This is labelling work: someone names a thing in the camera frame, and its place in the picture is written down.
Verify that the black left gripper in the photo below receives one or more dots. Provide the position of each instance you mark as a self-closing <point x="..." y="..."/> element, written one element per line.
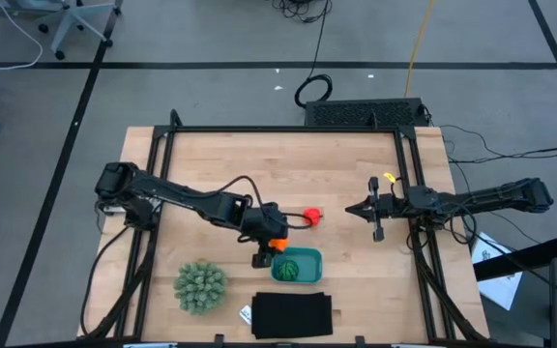
<point x="254" y="227"/>

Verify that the white paper sheets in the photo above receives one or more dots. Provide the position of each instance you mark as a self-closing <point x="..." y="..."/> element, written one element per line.
<point x="498" y="287"/>

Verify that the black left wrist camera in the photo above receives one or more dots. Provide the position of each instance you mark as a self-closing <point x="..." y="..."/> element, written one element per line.
<point x="271" y="215"/>

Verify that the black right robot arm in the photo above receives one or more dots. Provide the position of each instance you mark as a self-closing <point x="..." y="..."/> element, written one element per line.
<point x="491" y="195"/>

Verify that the orange toy fruit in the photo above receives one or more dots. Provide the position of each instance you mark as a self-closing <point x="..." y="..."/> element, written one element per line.
<point x="279" y="244"/>

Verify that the black vented case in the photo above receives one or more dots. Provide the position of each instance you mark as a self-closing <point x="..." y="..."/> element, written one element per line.
<point x="360" y="113"/>

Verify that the grey office chair base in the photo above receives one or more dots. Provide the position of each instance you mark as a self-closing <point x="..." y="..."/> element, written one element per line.
<point x="73" y="17"/>

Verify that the yellow tag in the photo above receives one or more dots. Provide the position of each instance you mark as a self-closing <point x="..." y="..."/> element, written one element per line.
<point x="389" y="177"/>

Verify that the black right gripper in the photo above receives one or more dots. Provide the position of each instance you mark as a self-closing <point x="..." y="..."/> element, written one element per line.
<point x="392" y="205"/>

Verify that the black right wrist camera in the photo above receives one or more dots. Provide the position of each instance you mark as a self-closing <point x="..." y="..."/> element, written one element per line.
<point x="422" y="197"/>

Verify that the small white tag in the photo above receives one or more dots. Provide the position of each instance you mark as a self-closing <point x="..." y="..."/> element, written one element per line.
<point x="245" y="315"/>

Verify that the faux succulent in grey pot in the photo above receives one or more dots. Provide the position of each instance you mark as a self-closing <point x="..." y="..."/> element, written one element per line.
<point x="200" y="287"/>

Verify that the black aluminium table frame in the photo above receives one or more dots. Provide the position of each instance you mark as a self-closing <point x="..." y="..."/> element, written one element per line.
<point x="283" y="129"/>

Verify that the green striped toy watermelon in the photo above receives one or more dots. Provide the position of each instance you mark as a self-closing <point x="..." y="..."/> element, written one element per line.
<point x="288" y="270"/>

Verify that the teal plastic container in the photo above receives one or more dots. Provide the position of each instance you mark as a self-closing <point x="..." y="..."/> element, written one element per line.
<point x="310" y="268"/>

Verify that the black frame clamp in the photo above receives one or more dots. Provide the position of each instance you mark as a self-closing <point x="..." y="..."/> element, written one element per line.
<point x="219" y="340"/>
<point x="176" y="121"/>
<point x="360" y="341"/>

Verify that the black folded cloth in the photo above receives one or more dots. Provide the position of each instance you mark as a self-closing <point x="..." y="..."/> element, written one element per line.
<point x="292" y="315"/>

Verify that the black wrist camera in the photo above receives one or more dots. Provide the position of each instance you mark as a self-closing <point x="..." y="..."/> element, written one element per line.
<point x="271" y="215"/>
<point x="422" y="197"/>

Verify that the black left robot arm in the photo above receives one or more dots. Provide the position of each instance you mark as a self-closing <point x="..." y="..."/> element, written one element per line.
<point x="182" y="195"/>

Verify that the red toy apple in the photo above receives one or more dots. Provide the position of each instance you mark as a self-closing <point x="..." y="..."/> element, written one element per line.
<point x="313" y="217"/>

